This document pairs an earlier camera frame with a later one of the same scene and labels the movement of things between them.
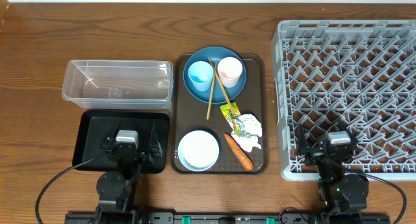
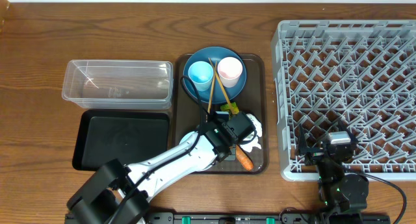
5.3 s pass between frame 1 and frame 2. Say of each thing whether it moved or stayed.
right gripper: stayed
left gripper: moved
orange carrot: stayed
